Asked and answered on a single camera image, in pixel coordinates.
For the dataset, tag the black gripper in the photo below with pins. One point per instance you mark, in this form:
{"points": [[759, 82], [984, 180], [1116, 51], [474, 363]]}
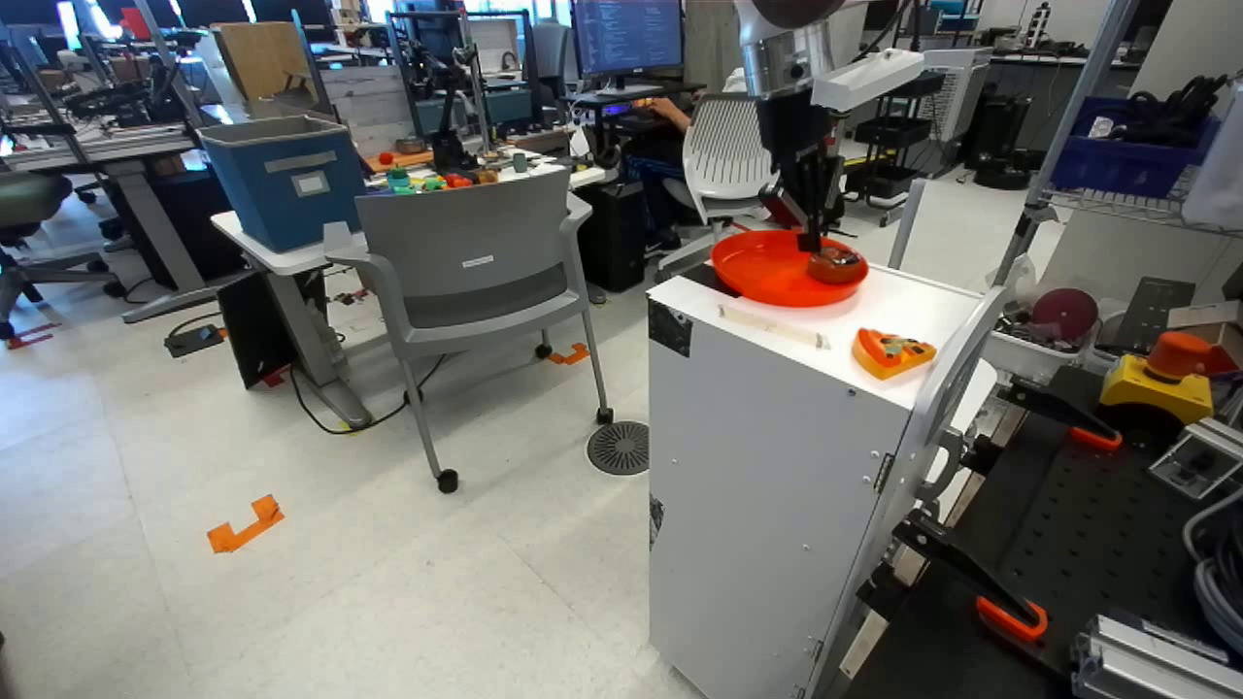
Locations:
{"points": [[792, 133]]}

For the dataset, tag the chocolate glazed toy donut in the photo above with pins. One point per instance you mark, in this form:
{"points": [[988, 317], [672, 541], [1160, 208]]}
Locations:
{"points": [[836, 265]]}

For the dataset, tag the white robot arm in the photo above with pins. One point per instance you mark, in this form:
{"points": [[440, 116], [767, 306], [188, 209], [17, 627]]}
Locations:
{"points": [[785, 44]]}

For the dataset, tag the orange plastic plate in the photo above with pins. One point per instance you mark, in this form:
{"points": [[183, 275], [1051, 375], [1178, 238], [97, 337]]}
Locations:
{"points": [[776, 270]]}

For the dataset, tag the white mesh chair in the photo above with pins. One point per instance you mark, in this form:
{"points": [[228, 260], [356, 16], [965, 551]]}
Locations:
{"points": [[724, 161]]}

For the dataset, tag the toy pizza slice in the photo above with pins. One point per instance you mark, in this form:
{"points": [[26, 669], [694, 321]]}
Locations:
{"points": [[892, 356]]}

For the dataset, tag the computer monitor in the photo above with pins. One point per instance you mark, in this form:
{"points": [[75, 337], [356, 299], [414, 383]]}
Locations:
{"points": [[625, 35]]}

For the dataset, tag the white toy kitchen cabinet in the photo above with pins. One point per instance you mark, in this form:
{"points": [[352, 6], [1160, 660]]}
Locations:
{"points": [[779, 467]]}

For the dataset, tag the orange black clamp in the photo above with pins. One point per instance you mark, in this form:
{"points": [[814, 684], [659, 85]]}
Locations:
{"points": [[998, 605], [1076, 422]]}

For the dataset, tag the grey plastic chair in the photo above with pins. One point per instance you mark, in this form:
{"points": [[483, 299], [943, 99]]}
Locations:
{"points": [[471, 265]]}

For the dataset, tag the yellow emergency stop box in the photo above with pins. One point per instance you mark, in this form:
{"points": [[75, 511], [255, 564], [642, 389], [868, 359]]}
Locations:
{"points": [[1167, 379]]}

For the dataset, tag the black perforated board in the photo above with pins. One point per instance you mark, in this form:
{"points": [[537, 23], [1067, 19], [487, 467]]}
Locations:
{"points": [[1073, 530]]}

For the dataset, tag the blue storage bin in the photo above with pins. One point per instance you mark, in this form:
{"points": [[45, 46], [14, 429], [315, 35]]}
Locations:
{"points": [[286, 180]]}

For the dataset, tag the orange floor marker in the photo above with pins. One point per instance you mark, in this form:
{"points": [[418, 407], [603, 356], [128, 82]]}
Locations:
{"points": [[236, 537]]}

